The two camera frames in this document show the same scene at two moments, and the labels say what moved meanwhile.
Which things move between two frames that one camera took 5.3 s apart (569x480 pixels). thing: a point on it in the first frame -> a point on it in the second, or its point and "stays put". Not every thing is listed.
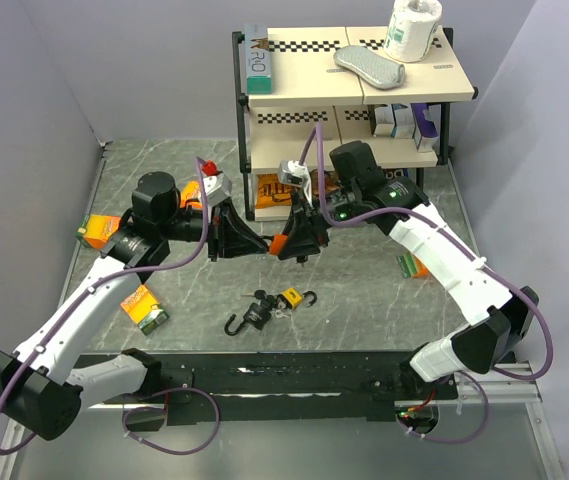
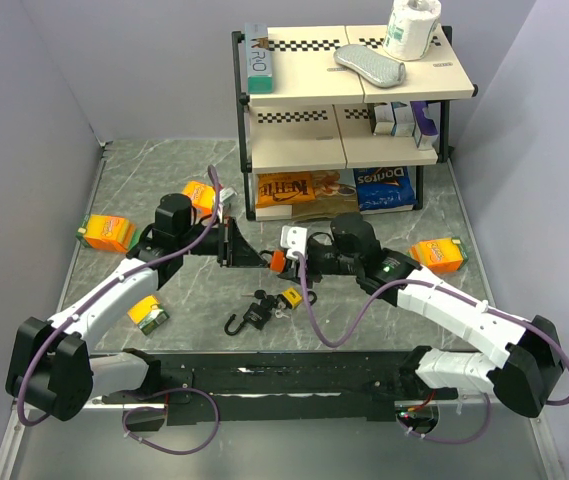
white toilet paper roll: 412,29 stays put
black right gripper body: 319,222 -> 320,260
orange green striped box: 96,230 stays put
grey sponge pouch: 370,66 stays put
